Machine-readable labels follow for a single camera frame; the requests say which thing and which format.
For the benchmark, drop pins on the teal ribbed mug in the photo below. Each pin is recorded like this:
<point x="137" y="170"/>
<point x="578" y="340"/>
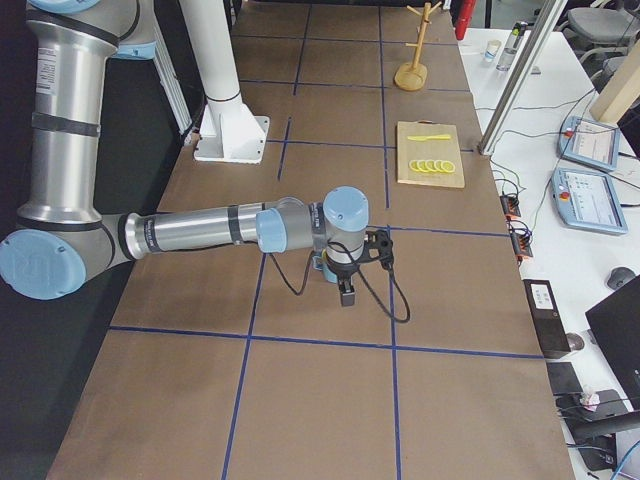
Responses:
<point x="320" y="263"/>

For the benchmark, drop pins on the red cylinder object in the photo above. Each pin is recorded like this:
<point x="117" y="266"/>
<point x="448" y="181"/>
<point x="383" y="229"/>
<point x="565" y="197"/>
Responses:
<point x="465" y="9"/>

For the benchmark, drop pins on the black computer mouse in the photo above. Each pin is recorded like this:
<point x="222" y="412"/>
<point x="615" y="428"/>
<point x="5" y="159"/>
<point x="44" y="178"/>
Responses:
<point x="619" y="277"/>

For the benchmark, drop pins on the black laptop monitor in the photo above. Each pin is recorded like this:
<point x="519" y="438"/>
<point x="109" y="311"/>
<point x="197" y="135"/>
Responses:
<point x="614" y="323"/>

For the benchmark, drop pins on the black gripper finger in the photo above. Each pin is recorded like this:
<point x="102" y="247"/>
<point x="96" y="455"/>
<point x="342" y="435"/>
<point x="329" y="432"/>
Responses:
<point x="346" y="292"/>

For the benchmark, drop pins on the bamboo cutting board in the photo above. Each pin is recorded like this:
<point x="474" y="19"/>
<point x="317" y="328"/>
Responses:
<point x="431" y="150"/>

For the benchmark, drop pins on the paper cup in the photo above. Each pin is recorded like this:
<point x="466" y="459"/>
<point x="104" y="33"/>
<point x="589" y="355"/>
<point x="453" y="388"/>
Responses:
<point x="491" y="50"/>

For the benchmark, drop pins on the teach pendant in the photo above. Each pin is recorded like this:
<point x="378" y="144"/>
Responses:
<point x="589" y="143"/>
<point x="587" y="200"/>

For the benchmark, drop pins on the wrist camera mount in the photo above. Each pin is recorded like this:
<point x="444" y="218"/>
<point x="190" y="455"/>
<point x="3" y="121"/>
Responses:
<point x="378" y="246"/>

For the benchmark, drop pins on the yellow plastic knife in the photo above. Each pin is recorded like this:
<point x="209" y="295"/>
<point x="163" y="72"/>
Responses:
<point x="425" y="138"/>

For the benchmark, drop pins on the aluminium frame post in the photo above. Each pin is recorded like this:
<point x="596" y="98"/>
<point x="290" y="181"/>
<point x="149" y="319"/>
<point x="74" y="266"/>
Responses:
<point x="544" y="26"/>

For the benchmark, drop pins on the teach pendant far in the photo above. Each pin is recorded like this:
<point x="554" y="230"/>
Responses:
<point x="589" y="143"/>

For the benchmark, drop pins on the black box with label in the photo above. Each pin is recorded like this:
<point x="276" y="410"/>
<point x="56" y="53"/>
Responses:
<point x="546" y="318"/>

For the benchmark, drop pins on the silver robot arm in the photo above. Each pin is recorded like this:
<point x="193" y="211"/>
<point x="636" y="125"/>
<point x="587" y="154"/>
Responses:
<point x="62" y="241"/>

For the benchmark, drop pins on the wooden mug rack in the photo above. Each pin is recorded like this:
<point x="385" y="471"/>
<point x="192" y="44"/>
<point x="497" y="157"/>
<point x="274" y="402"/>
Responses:
<point x="411" y="76"/>

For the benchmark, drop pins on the grey office chair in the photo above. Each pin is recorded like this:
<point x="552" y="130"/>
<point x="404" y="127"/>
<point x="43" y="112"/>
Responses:
<point x="605" y="30"/>

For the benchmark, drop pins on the clear water bottle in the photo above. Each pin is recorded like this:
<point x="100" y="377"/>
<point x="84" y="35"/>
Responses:
<point x="511" y="46"/>

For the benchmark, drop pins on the orange black power adapter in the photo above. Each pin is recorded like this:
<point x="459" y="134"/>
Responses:
<point x="510" y="206"/>

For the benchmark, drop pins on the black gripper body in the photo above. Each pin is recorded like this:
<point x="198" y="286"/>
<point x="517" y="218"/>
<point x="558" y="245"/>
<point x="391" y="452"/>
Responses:
<point x="342" y="272"/>

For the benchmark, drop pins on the teach pendant near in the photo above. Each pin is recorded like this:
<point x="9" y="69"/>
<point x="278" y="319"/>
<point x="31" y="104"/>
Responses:
<point x="587" y="200"/>

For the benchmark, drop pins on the white pedestal column base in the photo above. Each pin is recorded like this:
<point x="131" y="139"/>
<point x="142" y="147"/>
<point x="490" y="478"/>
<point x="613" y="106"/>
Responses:
<point x="229" y="132"/>

